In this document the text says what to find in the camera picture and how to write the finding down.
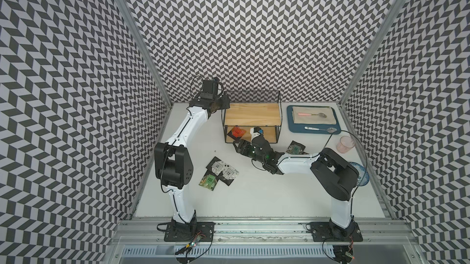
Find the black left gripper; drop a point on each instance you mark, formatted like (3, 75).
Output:
(226, 102)

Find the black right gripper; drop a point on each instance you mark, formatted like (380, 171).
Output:
(243, 144)

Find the red tea bag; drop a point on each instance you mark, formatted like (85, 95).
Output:
(236, 133)

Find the green tea bag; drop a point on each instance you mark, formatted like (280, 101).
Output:
(295, 148)
(209, 182)

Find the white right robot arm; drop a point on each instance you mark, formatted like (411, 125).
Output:
(336, 175)

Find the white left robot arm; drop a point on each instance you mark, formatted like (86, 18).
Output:
(172, 161)

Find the blue tray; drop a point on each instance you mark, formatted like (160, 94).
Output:
(299, 128)

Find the beige cloth on tray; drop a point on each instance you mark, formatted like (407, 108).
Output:
(314, 120)

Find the pink plastic cup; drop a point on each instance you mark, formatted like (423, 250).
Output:
(345, 144)

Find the blue patterned bowl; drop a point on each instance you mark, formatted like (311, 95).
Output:
(363, 177)

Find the black wire wooden shelf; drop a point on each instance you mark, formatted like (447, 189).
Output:
(254, 108)

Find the pink handled spoon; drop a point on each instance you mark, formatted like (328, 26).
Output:
(321, 115)

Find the white handled spoon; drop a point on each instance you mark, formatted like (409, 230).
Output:
(328, 130)

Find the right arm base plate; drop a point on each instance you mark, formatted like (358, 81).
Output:
(322, 231)

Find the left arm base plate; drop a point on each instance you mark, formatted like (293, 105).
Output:
(180, 232)

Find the aluminium front rail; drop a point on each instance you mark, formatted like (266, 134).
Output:
(265, 230)

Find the aluminium corner post left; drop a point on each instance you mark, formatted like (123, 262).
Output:
(142, 47)

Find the aluminium corner post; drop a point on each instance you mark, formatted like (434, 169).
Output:
(386, 25)
(142, 47)

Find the aluminium corner post right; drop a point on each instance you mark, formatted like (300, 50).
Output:
(386, 25)

